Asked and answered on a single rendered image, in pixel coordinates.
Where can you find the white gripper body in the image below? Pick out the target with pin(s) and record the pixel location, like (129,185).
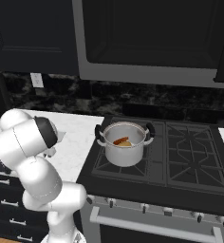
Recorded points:
(60,136)

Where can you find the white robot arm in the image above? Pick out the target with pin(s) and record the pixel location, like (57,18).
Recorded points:
(38,177)

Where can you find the orange carrot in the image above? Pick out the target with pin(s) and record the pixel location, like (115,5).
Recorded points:
(121,140)

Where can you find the tan potato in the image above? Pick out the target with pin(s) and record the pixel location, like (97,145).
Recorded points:
(125,144)

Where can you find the dark drawer front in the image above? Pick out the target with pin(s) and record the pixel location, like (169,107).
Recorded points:
(25,226)
(6,210)
(6,187)
(9,234)

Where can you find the oven door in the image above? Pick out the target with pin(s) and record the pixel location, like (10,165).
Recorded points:
(133,235)

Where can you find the black gas hob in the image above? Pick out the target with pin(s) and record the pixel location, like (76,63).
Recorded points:
(180,164)

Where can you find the grey microwave oven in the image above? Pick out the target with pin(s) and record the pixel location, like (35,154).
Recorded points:
(148,38)

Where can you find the white wall outlet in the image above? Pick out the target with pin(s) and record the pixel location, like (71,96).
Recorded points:
(37,80)

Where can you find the dark wall cupboard door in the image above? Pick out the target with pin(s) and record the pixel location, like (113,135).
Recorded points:
(34,34)

